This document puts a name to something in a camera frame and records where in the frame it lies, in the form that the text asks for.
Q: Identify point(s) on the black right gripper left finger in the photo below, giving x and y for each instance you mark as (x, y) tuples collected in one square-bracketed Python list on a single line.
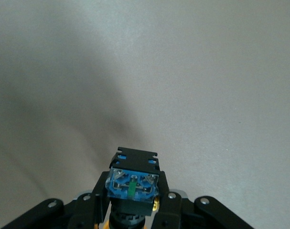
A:
[(82, 212)]

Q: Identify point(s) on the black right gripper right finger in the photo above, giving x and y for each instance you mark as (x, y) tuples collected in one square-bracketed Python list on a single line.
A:
[(178, 214)]

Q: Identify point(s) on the black blue orange push button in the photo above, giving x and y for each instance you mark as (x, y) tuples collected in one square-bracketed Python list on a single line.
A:
[(132, 183)]

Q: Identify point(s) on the brown table cover mat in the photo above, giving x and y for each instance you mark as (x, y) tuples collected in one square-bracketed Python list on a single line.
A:
[(183, 83)]

